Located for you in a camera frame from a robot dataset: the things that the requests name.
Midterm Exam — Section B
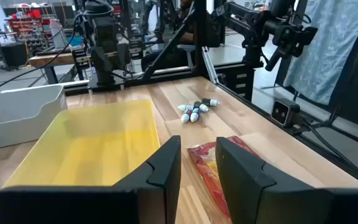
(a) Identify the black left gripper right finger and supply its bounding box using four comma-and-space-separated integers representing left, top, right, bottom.
215, 136, 358, 224

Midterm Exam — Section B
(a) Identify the black table-level camera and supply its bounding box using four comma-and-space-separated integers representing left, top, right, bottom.
270, 98, 306, 128

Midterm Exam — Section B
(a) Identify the yellow translucent plastic bin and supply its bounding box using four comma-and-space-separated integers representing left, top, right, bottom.
4, 99, 161, 188

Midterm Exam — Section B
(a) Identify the person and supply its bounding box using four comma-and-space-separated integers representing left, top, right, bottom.
178, 0, 198, 44

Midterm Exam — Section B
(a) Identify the wooden workbench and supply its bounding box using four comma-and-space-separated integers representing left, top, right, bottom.
29, 51, 90, 85

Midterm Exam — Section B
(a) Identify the red parts bin shelf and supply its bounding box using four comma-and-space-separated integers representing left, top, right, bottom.
4, 2, 55, 57

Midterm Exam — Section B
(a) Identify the grey plastic bin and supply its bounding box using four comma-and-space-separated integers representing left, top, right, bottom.
0, 84, 68, 149

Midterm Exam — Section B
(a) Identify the light blue patterned cloth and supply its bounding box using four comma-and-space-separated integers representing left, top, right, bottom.
283, 0, 358, 106

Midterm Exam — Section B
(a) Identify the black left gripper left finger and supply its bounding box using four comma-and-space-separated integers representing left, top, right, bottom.
0, 135, 181, 224

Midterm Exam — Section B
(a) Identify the dropper bottle with red label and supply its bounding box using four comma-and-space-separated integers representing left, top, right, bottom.
180, 109, 193, 124

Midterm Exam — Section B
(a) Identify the black camera cable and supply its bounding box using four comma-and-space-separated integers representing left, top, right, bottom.
303, 119, 358, 184

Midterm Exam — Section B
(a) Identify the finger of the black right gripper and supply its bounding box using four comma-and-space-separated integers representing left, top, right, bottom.
72, 46, 114, 85
113, 39, 145, 72

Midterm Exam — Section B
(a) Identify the red snack packet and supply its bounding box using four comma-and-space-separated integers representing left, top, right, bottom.
187, 136, 260, 224

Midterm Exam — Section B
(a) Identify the white plastic jug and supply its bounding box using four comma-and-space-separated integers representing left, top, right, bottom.
50, 18, 68, 49

